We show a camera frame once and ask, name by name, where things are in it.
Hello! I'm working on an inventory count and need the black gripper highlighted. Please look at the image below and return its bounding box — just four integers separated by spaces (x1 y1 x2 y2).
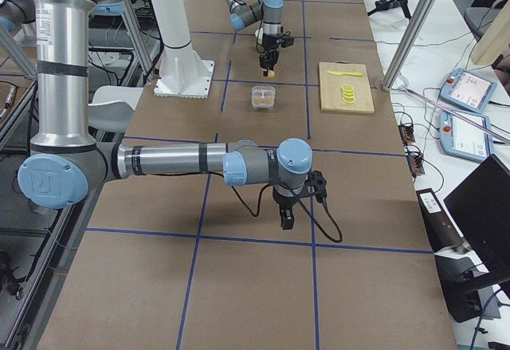
259 34 279 76
273 185 303 230

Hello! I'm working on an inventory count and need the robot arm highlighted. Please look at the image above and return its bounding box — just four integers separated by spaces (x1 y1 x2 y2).
226 0 293 78
18 0 323 230

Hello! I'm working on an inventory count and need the clear plastic egg carton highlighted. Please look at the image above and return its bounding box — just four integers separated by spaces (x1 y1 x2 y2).
251 85 276 109

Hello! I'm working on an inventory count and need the black device box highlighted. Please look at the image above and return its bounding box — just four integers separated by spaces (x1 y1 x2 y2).
416 188 470 254

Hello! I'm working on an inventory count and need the bamboo cutting board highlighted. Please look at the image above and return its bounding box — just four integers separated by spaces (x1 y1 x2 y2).
319 62 375 114

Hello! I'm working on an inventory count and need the yellow plastic knife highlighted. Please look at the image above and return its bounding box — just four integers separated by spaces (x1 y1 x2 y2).
327 70 363 77

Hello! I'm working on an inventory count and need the teach pendant near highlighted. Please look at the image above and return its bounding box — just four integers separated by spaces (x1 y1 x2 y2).
439 111 494 163

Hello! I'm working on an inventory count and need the teach pendant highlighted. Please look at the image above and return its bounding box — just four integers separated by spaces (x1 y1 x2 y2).
439 111 494 163
439 69 496 114

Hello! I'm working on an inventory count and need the black laptop screen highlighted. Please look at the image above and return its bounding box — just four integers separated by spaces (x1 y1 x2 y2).
444 154 509 271

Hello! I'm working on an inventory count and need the teach pendant far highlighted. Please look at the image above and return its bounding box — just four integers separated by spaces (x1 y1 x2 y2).
439 69 496 114

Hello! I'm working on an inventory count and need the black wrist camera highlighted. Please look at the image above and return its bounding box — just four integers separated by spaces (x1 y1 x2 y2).
277 34 294 49
302 171 328 203

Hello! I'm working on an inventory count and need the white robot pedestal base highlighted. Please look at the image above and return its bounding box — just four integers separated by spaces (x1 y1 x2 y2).
151 0 214 99

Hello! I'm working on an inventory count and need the aluminium frame post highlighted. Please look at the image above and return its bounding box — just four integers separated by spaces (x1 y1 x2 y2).
382 0 435 92

